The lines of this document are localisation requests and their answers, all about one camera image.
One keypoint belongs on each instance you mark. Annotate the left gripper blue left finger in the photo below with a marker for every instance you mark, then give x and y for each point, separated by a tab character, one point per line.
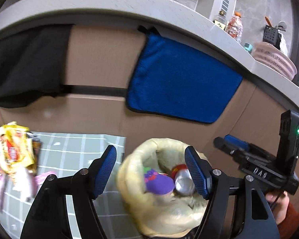
100	170

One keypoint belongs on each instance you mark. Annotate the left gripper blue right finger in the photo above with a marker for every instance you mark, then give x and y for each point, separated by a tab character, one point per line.
200	172

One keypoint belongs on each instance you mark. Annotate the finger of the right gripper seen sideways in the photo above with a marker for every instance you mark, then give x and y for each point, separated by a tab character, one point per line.
237	142

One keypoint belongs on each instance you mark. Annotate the crushed red soda can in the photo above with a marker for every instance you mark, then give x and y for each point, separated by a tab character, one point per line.
183	181

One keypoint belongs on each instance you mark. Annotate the purple sponge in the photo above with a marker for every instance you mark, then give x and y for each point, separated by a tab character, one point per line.
156	183

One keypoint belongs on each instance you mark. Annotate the pink wrapper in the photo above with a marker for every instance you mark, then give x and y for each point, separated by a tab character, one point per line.
39	179

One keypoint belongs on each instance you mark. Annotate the white tissue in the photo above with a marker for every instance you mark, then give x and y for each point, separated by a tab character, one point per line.
24	182

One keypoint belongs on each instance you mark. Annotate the yellow snack bag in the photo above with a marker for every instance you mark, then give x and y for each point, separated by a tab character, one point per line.
19	147

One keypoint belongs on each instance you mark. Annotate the orange sleeve right forearm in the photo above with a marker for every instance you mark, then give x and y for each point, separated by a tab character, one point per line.
290	224

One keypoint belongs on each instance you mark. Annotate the trash bin with beige bag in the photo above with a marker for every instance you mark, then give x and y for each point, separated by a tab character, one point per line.
170	215

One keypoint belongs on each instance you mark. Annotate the right hand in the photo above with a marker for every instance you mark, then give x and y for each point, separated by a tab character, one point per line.
280	202

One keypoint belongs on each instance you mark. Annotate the green grid tablecloth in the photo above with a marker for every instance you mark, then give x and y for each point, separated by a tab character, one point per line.
64	154

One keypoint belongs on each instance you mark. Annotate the blue towel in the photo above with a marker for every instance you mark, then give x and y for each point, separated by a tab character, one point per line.
175	80

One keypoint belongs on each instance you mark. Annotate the pink plastic basket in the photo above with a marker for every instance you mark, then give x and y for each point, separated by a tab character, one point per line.
273	58

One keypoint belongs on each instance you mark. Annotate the black utensil holder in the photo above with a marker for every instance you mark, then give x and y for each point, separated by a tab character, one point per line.
271	34

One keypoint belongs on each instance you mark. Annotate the orange cap bottle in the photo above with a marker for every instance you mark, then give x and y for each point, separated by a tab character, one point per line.
234	27

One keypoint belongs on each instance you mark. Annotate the clear oil bottle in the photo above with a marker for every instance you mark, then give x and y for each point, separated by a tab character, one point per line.
220	20

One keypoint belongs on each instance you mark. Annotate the black cloth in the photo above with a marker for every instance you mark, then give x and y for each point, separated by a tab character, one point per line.
32	64

